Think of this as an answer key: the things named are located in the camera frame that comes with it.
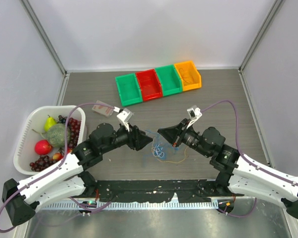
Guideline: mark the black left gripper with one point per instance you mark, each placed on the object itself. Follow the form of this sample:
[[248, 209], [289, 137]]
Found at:
[[137, 139]]

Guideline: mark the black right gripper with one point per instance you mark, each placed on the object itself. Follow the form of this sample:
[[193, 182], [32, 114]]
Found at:
[[176, 133]]

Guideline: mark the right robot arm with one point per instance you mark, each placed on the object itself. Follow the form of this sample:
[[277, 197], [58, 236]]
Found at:
[[238, 173]]

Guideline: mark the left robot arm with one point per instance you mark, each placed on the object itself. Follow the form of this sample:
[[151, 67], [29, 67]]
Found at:
[[68, 177]]

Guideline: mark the small card box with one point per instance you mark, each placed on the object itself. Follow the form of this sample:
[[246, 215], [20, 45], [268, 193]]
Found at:
[[103, 109]]

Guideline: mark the red bin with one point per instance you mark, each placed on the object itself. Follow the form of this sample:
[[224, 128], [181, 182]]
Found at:
[[149, 84]]

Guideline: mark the left green bin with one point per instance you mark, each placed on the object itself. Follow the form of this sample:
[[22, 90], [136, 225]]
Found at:
[[128, 89]]

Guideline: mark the green bin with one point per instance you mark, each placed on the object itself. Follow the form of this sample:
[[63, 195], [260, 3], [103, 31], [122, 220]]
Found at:
[[169, 79], [128, 89]]

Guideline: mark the right green bin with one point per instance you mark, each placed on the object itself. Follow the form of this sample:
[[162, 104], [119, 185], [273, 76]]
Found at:
[[169, 79]]

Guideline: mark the orange bin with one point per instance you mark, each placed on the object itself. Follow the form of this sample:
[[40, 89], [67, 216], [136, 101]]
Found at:
[[189, 75]]

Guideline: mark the dark grape bunch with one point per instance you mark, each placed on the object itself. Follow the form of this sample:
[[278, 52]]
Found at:
[[74, 127]]

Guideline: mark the small peach fruit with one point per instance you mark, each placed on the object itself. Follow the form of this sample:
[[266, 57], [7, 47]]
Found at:
[[58, 156]]

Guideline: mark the green melon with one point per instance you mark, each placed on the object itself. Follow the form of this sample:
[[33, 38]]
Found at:
[[57, 135]]

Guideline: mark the green pear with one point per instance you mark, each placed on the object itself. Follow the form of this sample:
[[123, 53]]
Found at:
[[50, 121]]

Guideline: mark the red apple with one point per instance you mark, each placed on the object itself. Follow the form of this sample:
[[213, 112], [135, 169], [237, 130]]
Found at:
[[43, 147]]

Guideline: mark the red grape bunch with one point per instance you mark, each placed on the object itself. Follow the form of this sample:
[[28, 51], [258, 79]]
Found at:
[[42, 163]]

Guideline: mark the white plastic basket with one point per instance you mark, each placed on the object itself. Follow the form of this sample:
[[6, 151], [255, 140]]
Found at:
[[34, 124]]

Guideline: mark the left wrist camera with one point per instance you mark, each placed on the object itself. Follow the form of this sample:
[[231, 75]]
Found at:
[[123, 116]]

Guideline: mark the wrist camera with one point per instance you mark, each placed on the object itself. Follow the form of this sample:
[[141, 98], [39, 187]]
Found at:
[[123, 116], [194, 113]]

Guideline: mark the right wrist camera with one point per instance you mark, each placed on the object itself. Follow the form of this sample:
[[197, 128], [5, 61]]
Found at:
[[194, 113]]

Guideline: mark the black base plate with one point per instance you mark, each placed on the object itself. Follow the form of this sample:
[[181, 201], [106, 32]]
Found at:
[[157, 191]]

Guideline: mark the white cable duct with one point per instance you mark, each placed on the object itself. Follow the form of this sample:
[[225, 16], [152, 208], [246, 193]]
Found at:
[[171, 205]]

